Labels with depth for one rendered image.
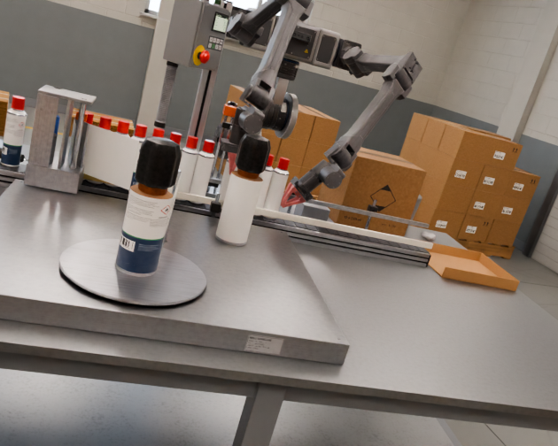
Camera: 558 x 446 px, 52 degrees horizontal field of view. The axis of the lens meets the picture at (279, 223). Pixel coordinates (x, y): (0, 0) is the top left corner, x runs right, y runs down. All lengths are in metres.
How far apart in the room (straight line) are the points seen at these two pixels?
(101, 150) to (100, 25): 5.51
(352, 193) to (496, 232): 4.03
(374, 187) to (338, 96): 5.86
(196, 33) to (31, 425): 1.22
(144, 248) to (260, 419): 0.42
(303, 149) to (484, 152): 1.66
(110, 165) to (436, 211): 4.16
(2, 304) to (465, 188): 4.88
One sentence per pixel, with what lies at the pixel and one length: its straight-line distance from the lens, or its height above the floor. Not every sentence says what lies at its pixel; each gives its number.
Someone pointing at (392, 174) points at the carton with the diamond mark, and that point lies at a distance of 2.19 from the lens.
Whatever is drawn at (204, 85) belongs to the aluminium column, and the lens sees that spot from 1.90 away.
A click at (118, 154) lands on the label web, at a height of 1.01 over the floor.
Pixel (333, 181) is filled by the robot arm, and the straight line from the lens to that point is 1.81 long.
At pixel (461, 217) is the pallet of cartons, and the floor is 0.36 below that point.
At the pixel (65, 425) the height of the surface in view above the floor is 0.22.
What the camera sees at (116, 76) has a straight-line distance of 7.27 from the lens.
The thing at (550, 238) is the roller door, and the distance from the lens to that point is 6.66.
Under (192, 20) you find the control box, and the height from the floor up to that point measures 1.41.
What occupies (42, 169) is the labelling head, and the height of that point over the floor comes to 0.93.
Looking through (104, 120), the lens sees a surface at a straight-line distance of 1.78.
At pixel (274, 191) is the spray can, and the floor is 0.98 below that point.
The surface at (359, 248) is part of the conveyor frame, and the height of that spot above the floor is 0.85.
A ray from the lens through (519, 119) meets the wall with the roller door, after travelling 7.23.
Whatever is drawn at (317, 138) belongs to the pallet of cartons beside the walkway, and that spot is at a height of 0.69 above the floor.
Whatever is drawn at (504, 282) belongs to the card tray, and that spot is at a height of 0.85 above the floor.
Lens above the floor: 1.42
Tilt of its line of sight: 17 degrees down
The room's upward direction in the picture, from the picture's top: 16 degrees clockwise
